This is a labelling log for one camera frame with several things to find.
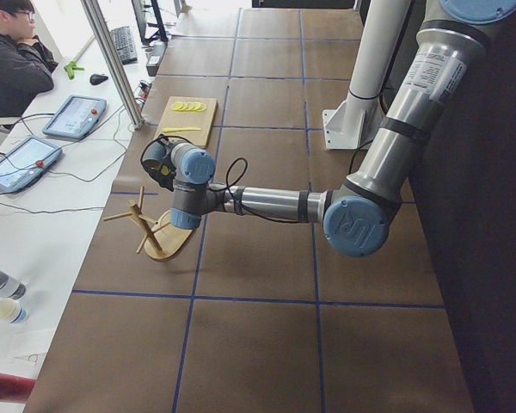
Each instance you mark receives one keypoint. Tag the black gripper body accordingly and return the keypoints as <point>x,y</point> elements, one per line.
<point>154,152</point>

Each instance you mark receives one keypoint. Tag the dark green HOME mug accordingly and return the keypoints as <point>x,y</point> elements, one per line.
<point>153,157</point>

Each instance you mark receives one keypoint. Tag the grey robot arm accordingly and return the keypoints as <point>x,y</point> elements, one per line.
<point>355,217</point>

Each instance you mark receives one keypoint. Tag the wooden cup storage rack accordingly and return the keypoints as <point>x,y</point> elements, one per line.
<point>162,240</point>

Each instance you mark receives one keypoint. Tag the white paper cup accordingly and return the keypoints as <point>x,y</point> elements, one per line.
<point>12,312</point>

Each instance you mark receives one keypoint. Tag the yellow plastic knife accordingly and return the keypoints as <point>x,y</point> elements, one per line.
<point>181,129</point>

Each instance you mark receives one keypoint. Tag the bamboo cutting board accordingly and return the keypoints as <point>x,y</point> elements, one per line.
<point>203,120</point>

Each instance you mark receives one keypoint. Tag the teach pendant far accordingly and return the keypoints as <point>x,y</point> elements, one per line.
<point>76,118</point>

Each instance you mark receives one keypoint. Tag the teach pendant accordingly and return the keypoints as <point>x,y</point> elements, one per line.
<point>24,165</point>
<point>76,118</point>

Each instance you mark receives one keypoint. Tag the black box with label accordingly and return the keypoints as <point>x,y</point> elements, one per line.
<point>154,55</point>

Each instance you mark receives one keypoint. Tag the black computer mouse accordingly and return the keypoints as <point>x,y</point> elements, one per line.
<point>96,79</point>

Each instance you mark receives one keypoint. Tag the green plastic clamp tool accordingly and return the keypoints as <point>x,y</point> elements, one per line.
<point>71,68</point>

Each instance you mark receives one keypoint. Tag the black keyboard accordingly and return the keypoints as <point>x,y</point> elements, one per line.
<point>124,45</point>

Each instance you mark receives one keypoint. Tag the teach pendant near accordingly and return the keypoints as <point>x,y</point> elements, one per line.
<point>24,165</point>

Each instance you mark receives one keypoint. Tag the seated person in black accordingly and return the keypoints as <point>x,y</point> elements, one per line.
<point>26,64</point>

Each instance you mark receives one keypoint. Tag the red object at edge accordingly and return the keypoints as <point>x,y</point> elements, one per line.
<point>15,389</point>

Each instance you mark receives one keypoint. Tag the aluminium frame post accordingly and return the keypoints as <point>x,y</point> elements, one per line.
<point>100,29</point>

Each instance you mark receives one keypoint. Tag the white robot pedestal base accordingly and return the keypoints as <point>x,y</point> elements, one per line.
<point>357,118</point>

